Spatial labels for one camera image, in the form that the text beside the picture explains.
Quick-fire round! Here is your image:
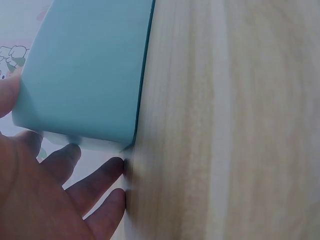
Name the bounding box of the person's left hand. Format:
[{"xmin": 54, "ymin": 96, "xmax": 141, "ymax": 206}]
[{"xmin": 0, "ymin": 74, "xmax": 126, "ymax": 240}]

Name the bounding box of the teal rectangular box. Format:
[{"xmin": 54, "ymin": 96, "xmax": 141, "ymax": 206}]
[{"xmin": 11, "ymin": 0, "xmax": 157, "ymax": 154}]

